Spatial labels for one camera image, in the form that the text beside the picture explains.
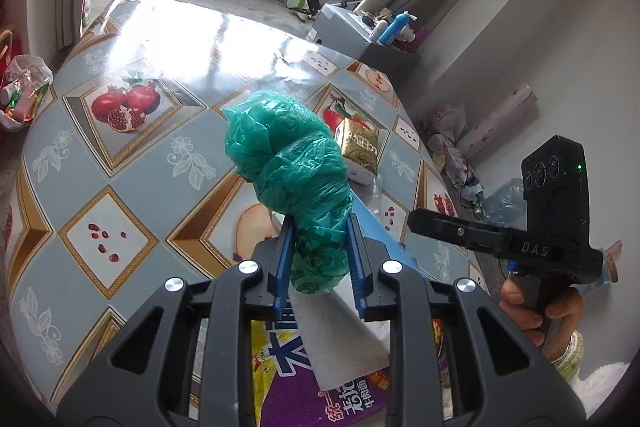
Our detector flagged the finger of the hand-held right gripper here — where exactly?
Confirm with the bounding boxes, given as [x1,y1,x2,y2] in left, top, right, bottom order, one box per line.
[407,208,516,256]

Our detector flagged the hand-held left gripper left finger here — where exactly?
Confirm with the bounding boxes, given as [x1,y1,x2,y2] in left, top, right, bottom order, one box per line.
[56,216,296,427]

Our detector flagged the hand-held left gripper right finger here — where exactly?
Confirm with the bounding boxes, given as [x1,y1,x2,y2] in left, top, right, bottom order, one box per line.
[346,213,587,427]

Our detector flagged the green plastic bag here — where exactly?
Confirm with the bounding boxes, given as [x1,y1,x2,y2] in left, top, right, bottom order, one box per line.
[222,89,353,295]

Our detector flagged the gold packet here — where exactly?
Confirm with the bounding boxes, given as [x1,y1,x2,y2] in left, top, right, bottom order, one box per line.
[333,117,381,185]

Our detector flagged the purple yellow noodle packet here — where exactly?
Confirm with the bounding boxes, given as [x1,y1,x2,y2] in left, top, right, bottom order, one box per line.
[250,317,451,427]

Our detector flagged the person's right hand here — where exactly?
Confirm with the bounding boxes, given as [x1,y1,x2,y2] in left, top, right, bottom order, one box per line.
[499,276,586,360]

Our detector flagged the blue flat packet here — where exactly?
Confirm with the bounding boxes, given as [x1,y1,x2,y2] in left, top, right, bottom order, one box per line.
[350,187,421,268]

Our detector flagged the clear water jug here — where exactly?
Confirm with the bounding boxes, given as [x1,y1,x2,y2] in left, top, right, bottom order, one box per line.
[482,179,526,223]

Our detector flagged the pile of crumpled packaging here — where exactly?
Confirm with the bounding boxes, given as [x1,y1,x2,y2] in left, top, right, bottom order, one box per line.
[427,134,486,202]

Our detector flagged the white paper sheet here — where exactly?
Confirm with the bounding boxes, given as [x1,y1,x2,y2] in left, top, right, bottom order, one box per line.
[287,292,391,390]

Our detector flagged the white plastic bag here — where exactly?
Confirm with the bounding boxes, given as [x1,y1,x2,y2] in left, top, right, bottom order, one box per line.
[430,104,468,138]

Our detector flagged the pink patterned roll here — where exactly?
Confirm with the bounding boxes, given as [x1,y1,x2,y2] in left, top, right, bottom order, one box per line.
[457,84,533,152]

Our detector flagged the fruit print tablecloth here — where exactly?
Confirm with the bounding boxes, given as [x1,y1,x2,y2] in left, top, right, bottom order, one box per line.
[7,0,501,413]

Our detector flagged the blue bottle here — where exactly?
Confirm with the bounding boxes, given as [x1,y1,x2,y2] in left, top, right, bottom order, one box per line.
[378,12,416,45]

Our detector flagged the grey cabinet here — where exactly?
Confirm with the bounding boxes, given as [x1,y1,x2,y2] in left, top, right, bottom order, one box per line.
[306,4,421,82]

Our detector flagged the tan handle bag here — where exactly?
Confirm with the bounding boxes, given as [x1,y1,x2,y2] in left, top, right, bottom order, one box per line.
[0,29,13,72]

